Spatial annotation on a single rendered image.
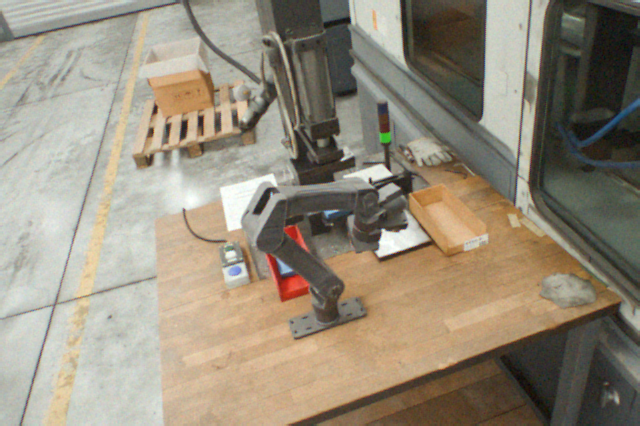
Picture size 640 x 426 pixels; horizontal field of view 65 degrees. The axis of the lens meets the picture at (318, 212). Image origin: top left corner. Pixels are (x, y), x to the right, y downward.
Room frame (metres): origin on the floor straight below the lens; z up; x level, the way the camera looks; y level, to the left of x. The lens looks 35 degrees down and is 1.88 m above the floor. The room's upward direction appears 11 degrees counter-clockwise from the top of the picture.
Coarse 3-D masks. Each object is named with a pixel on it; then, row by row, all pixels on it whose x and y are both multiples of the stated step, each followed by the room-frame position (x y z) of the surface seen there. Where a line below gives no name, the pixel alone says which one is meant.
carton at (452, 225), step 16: (416, 192) 1.31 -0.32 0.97; (432, 192) 1.32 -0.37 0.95; (448, 192) 1.28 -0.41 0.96; (416, 208) 1.25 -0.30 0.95; (432, 208) 1.29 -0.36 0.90; (448, 208) 1.27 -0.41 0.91; (464, 208) 1.19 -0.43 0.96; (432, 224) 1.15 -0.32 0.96; (448, 224) 1.20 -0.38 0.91; (464, 224) 1.18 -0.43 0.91; (480, 224) 1.10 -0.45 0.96; (448, 240) 1.12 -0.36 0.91; (464, 240) 1.11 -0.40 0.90; (480, 240) 1.08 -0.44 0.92; (448, 256) 1.06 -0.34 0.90
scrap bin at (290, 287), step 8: (288, 232) 1.26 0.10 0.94; (296, 232) 1.27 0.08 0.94; (296, 240) 1.26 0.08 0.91; (304, 248) 1.16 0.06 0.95; (272, 264) 1.17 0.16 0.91; (272, 272) 1.07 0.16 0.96; (280, 280) 1.09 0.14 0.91; (288, 280) 1.09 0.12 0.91; (296, 280) 1.08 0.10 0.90; (304, 280) 1.07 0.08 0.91; (280, 288) 1.06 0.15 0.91; (288, 288) 1.05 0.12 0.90; (296, 288) 1.05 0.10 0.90; (304, 288) 1.02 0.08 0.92; (280, 296) 1.01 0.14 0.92; (288, 296) 1.01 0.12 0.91; (296, 296) 1.02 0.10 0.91
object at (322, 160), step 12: (300, 132) 1.46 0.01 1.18; (312, 144) 1.35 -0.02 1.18; (324, 144) 1.32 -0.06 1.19; (336, 144) 1.32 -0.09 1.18; (300, 156) 1.37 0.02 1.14; (312, 156) 1.33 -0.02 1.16; (324, 156) 1.28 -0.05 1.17; (336, 156) 1.28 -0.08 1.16; (348, 156) 1.31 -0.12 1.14; (300, 168) 1.30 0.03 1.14; (312, 168) 1.28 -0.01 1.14; (324, 168) 1.29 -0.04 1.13; (336, 168) 1.29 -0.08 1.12; (348, 168) 1.30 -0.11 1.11; (300, 180) 1.27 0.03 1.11
